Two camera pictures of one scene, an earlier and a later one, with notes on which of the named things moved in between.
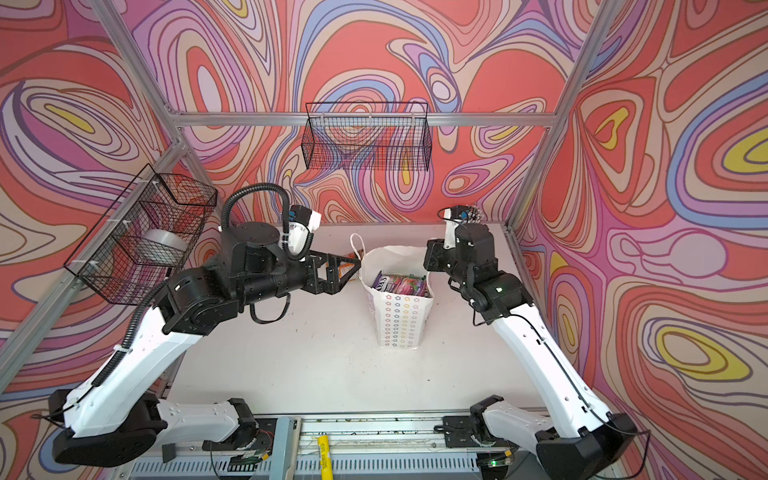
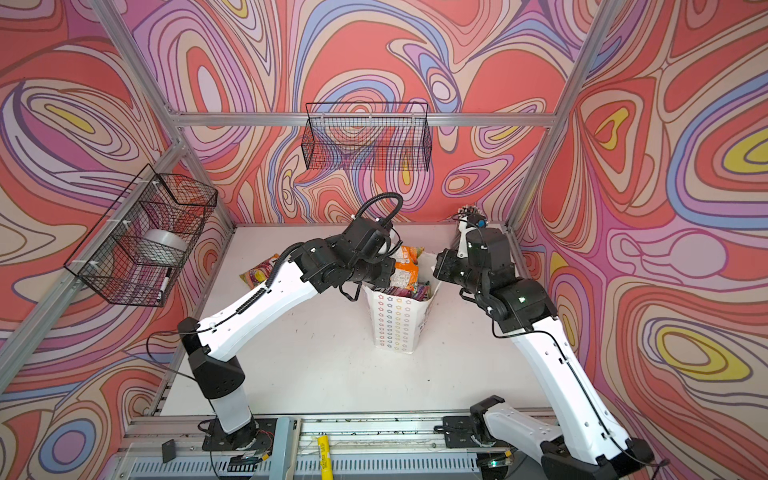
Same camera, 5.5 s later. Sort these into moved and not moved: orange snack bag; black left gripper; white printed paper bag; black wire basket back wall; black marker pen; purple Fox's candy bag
Moved: orange snack bag; black left gripper
Not moved: black wire basket back wall; white printed paper bag; black marker pen; purple Fox's candy bag
